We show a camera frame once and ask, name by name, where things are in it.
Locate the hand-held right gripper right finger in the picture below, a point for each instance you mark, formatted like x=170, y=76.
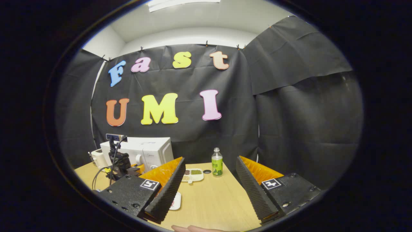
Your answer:
x=252, y=190

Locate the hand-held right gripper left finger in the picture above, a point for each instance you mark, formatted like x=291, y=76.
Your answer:
x=169, y=190

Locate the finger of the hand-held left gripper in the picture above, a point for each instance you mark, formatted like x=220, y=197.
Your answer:
x=139, y=168

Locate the white square food plate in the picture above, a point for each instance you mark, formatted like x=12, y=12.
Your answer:
x=177, y=201

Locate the white microwave oven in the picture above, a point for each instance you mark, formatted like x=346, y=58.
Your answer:
x=151, y=151

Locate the small white appliance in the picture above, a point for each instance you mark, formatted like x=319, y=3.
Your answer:
x=99, y=158

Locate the white divided snack dish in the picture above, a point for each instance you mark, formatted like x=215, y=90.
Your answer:
x=194, y=174

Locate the black bottle cap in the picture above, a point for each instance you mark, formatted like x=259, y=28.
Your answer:
x=207, y=171

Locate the green label drink bottle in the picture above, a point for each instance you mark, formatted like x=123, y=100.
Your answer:
x=217, y=164

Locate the black backdrop cloth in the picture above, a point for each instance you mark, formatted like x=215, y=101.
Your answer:
x=289, y=129

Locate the ceiling light panel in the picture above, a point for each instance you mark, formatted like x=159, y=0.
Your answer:
x=183, y=4

